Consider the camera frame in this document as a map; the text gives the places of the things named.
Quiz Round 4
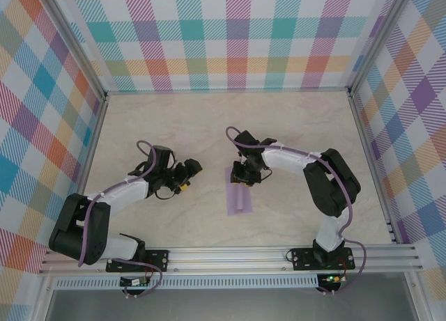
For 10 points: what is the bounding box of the slotted grey cable duct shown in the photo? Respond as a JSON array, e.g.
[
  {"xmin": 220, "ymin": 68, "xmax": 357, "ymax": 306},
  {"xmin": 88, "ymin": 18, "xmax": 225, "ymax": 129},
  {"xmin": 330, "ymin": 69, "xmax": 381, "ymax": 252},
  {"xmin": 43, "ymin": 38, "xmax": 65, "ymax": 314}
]
[{"xmin": 54, "ymin": 274, "xmax": 320, "ymax": 290}]

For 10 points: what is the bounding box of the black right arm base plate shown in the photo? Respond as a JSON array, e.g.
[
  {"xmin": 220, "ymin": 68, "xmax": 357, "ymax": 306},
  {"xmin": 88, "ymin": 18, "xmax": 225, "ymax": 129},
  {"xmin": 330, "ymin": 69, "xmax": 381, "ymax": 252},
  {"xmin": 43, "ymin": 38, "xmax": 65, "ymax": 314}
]
[{"xmin": 291, "ymin": 247, "xmax": 355, "ymax": 272}]

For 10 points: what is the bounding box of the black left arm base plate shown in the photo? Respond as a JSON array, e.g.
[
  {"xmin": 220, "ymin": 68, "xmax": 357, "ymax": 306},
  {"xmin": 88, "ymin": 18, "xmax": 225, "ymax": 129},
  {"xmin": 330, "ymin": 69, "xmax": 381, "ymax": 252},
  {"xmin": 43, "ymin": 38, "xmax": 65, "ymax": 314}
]
[{"xmin": 105, "ymin": 249, "xmax": 171, "ymax": 274}]

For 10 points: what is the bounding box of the thin aluminium wall rail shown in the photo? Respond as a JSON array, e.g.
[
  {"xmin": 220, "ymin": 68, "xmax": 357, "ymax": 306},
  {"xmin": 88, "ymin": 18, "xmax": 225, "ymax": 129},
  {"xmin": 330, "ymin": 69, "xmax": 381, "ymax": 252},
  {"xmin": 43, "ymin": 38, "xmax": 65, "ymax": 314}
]
[{"xmin": 104, "ymin": 88, "xmax": 353, "ymax": 94}]

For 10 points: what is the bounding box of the aluminium table edge rail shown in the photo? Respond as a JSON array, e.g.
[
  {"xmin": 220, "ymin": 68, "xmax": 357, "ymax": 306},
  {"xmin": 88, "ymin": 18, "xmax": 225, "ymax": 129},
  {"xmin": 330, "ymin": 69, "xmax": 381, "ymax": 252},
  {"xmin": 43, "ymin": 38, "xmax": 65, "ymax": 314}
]
[
  {"xmin": 77, "ymin": 93, "xmax": 111, "ymax": 196},
  {"xmin": 346, "ymin": 91, "xmax": 401, "ymax": 245}
]

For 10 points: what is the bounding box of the small dark circuit board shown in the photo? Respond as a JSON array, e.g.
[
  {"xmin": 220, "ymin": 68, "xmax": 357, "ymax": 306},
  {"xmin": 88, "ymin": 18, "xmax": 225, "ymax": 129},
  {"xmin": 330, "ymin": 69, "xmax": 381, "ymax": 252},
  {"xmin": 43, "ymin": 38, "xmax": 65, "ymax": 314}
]
[{"xmin": 120, "ymin": 277, "xmax": 151, "ymax": 288}]

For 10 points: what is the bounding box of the grey metal panel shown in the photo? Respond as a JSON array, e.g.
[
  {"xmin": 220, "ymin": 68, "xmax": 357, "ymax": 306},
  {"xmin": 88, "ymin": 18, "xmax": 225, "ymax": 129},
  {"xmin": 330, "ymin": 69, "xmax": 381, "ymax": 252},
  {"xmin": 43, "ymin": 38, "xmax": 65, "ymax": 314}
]
[{"xmin": 45, "ymin": 288, "xmax": 419, "ymax": 321}]

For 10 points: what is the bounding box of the long aluminium mounting rail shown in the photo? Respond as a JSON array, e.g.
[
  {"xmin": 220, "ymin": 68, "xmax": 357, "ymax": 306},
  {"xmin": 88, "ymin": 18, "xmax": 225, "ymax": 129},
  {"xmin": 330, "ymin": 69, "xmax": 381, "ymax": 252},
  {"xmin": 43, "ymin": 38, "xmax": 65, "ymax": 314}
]
[{"xmin": 38, "ymin": 243, "xmax": 424, "ymax": 276}]

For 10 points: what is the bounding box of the aluminium frame post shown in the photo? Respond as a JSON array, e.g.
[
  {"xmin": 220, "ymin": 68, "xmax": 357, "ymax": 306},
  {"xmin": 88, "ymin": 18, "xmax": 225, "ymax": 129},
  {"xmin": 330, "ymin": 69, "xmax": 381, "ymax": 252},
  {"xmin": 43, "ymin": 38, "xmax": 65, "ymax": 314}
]
[
  {"xmin": 36, "ymin": 0, "xmax": 109, "ymax": 102},
  {"xmin": 346, "ymin": 0, "xmax": 417, "ymax": 97}
]

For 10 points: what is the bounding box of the purple paper sheet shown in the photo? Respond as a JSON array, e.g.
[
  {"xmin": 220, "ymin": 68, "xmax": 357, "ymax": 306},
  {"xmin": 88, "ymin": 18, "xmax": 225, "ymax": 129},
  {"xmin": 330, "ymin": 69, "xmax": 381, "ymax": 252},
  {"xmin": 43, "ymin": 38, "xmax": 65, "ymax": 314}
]
[{"xmin": 224, "ymin": 166, "xmax": 254, "ymax": 217}]

